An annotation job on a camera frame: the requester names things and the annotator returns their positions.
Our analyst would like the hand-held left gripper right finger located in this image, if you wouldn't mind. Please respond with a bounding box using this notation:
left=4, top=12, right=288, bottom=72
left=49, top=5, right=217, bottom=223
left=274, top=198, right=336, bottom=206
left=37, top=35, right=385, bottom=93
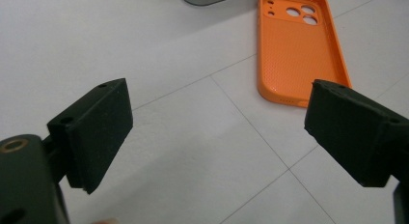
left=304, top=78, right=409, bottom=188

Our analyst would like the orange phone case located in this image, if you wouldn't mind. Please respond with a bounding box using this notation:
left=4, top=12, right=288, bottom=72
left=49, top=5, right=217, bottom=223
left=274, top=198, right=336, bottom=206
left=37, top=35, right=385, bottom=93
left=257, top=0, right=353, bottom=108

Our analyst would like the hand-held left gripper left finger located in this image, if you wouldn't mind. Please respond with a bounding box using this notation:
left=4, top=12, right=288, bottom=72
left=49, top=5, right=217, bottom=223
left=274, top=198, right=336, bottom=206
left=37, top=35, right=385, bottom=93
left=46, top=77, right=134, bottom=195

